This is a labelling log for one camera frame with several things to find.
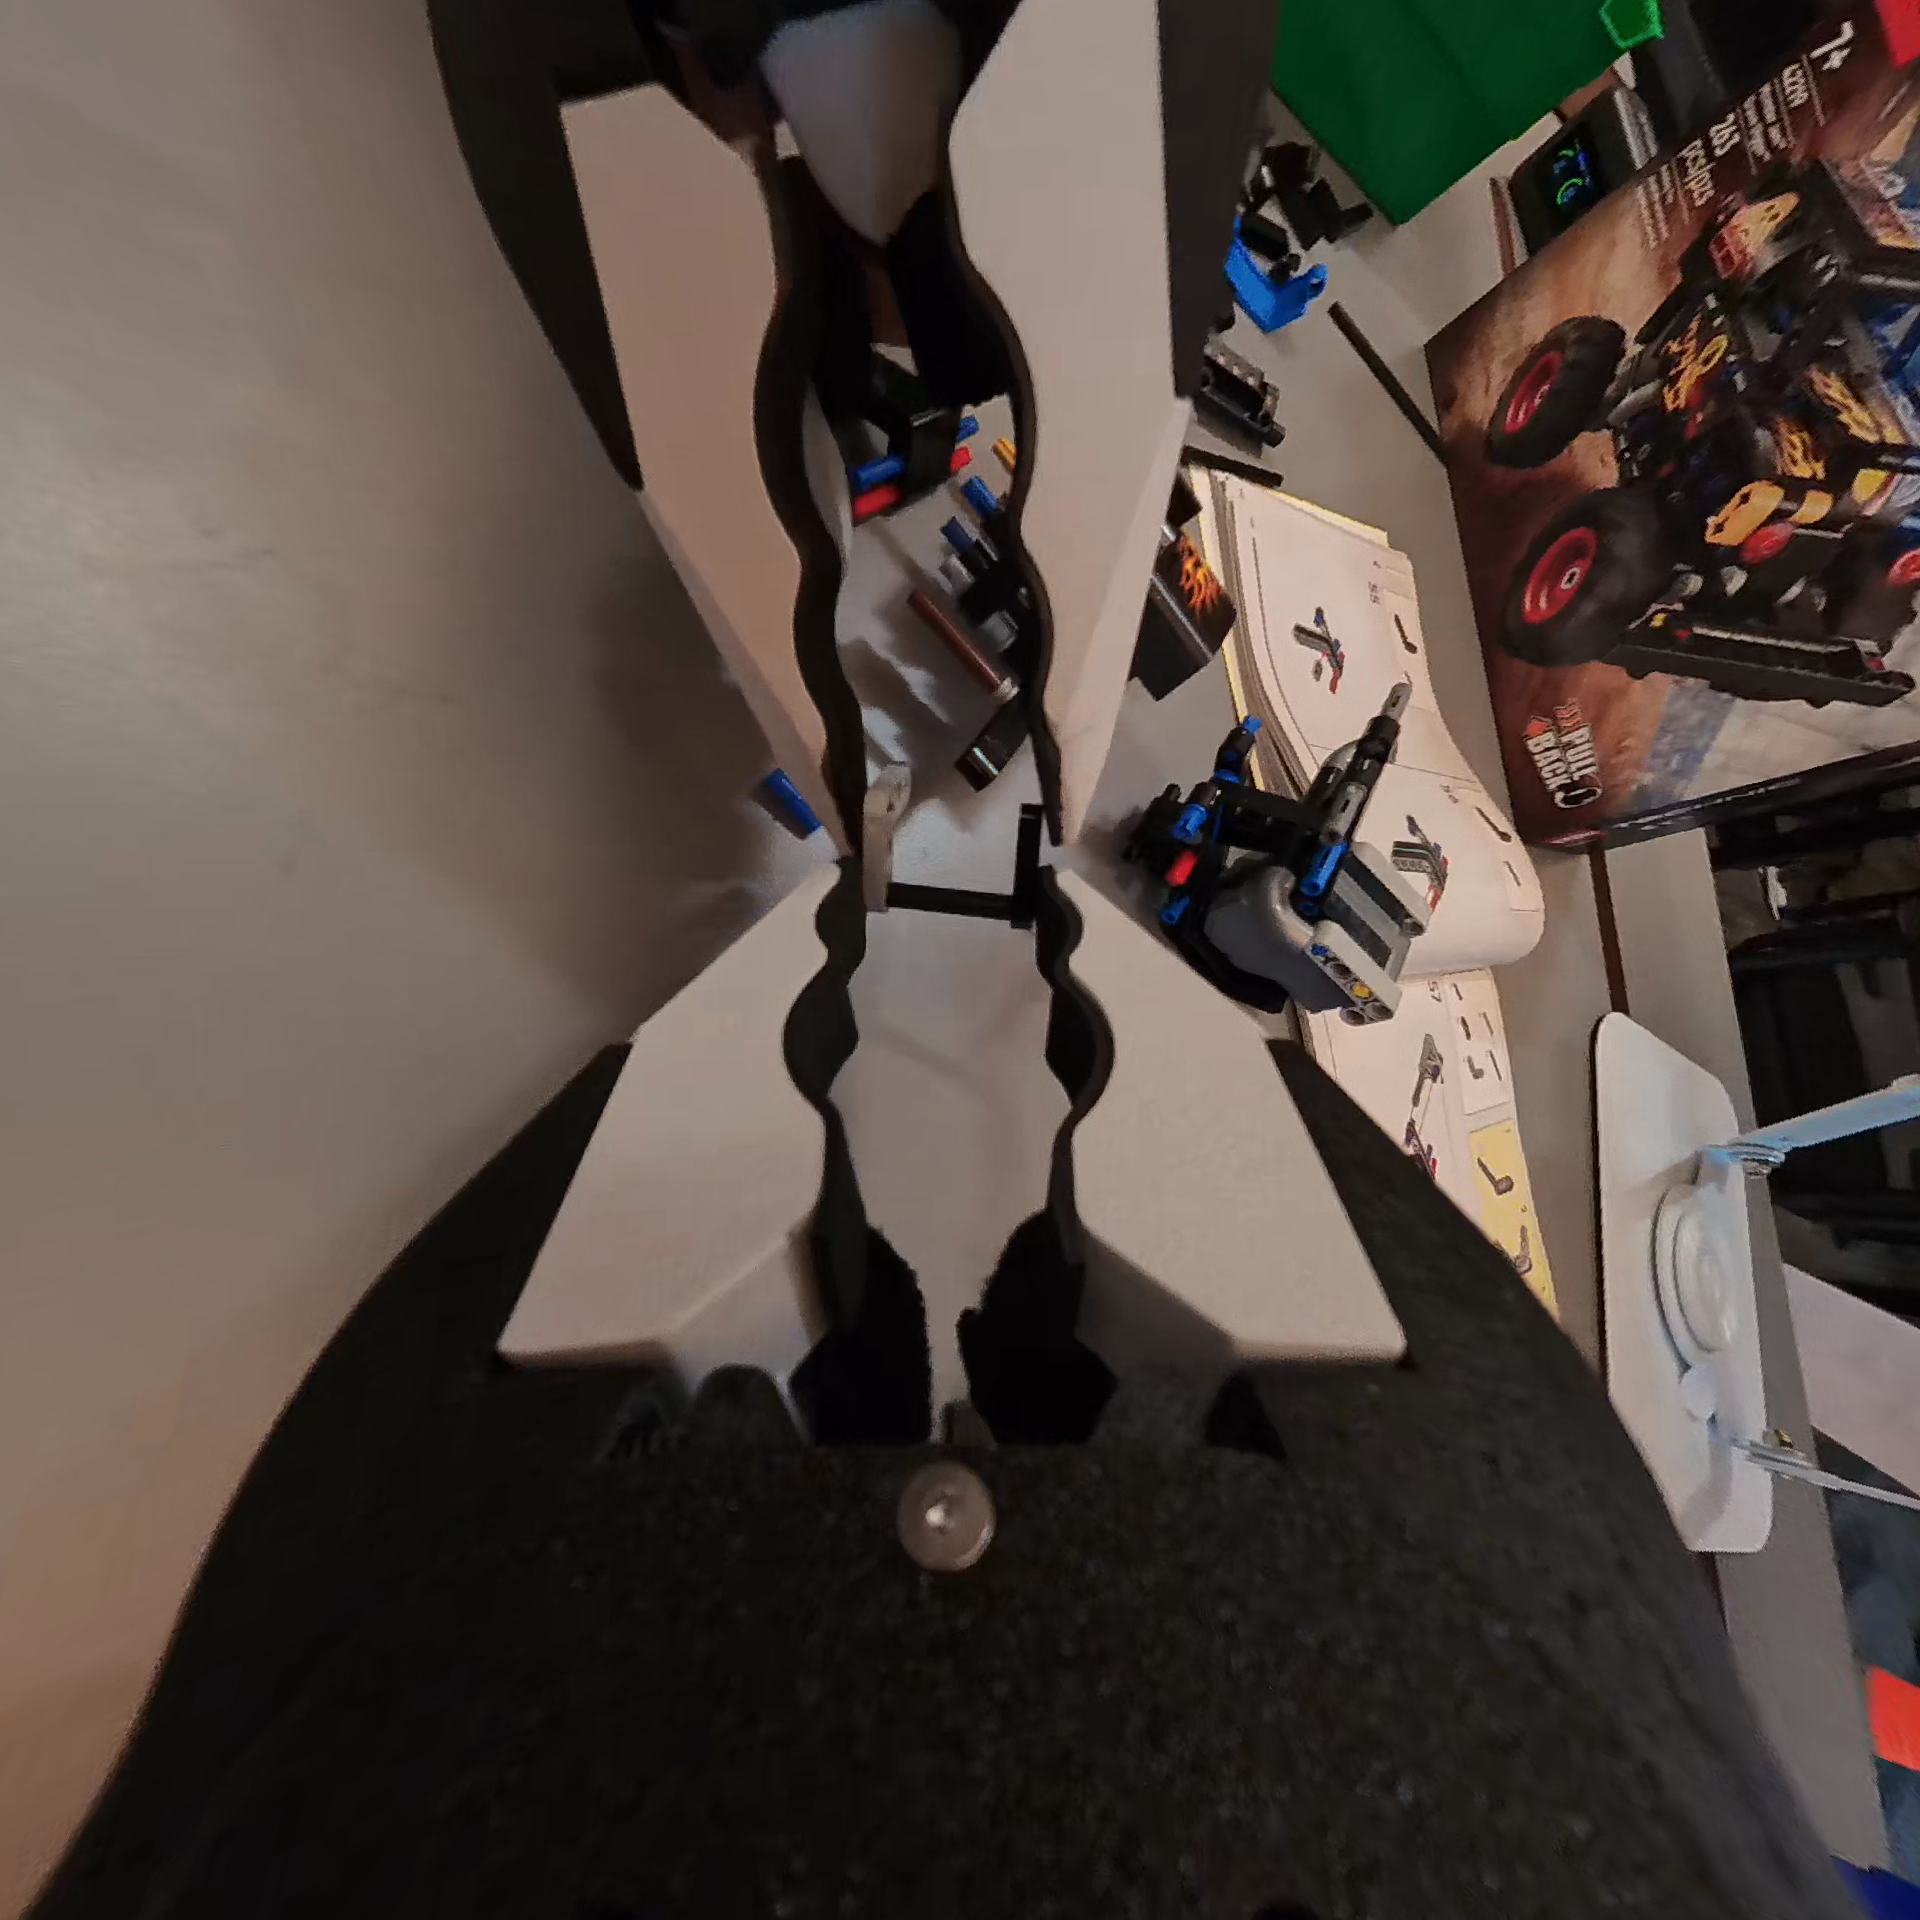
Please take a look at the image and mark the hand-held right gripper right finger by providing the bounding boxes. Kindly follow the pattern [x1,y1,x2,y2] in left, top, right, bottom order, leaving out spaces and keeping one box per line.
[960,866,1417,1450]

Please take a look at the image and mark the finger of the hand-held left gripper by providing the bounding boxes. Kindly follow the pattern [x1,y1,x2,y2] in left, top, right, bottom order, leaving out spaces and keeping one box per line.
[948,0,1196,857]
[559,97,880,865]

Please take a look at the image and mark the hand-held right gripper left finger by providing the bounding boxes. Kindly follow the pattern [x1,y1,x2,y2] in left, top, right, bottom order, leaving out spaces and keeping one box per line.
[498,865,937,1450]

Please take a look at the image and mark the pile of Lego parts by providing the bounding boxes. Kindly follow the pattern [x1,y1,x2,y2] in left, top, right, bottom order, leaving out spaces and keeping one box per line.
[832,323,1237,797]

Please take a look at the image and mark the thin black toy axle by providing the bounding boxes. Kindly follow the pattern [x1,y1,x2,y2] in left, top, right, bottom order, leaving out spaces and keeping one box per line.
[884,802,1048,937]

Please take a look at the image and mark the light grey L-shaped toy beam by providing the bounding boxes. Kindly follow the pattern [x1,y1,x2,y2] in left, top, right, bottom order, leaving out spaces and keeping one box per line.
[861,763,917,913]

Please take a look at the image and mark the monster truck toy set box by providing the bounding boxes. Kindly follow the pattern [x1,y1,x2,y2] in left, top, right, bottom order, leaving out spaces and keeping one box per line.
[1419,0,1920,857]

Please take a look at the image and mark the blue toy panel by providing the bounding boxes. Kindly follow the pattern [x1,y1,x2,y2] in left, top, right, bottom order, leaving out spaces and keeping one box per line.
[1223,210,1335,332]

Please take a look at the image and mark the long black toy axle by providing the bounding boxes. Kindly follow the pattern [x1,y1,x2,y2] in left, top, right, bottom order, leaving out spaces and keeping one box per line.
[1327,297,1449,458]

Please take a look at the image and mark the toy chassis with grey motor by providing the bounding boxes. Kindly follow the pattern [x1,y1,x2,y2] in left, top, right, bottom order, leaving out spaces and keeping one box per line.
[1121,717,1433,1030]

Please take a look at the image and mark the building instruction booklet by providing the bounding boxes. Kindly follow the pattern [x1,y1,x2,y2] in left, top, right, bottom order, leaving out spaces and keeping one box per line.
[1182,463,1563,1324]

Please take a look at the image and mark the stacked green plastic bins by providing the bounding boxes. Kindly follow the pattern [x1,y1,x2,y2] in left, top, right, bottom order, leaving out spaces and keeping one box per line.
[1270,0,1672,229]

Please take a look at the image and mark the black device lit screen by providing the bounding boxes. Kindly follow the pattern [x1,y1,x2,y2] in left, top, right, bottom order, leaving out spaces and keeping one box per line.
[1504,87,1663,255]

